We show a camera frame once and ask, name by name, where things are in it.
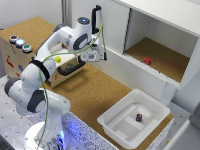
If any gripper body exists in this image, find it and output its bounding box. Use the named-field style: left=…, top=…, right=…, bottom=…
left=78, top=44, right=108, bottom=63

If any yellow block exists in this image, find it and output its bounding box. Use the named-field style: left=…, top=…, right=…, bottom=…
left=54, top=56, right=63, bottom=64

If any pink block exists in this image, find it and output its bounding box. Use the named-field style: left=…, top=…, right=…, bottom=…
left=143, top=56, right=152, bottom=65

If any purple block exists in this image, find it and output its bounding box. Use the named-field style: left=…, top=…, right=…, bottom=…
left=135, top=113, right=144, bottom=122

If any wooden drawer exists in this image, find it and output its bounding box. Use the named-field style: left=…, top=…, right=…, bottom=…
left=44, top=49, right=86, bottom=89

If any white sliding door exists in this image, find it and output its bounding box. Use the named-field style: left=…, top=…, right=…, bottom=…
left=71, top=0, right=132, bottom=56

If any green button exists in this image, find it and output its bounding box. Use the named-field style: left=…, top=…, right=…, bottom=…
left=21, top=43, right=33, bottom=54

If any white cabinet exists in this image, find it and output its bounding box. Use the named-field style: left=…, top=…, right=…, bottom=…
left=69, top=0, right=200, bottom=107

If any wooden drawer box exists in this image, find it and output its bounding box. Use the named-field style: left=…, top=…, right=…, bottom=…
left=0, top=16, right=68, bottom=79

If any blue button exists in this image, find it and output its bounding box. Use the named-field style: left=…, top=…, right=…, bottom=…
left=15, top=38, right=26, bottom=49

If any white plastic box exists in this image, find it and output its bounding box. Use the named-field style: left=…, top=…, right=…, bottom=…
left=96, top=88, right=171, bottom=150

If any red button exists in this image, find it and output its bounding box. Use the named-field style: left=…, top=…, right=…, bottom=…
left=8, top=34, right=20, bottom=45

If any black drawer handle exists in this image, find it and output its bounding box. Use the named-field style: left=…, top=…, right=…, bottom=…
left=57, top=60, right=86, bottom=77

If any black door handle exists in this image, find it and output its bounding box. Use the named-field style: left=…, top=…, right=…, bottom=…
left=91, top=4, right=103, bottom=35

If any green cable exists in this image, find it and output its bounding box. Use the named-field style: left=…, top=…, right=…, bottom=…
left=35, top=23, right=108, bottom=149

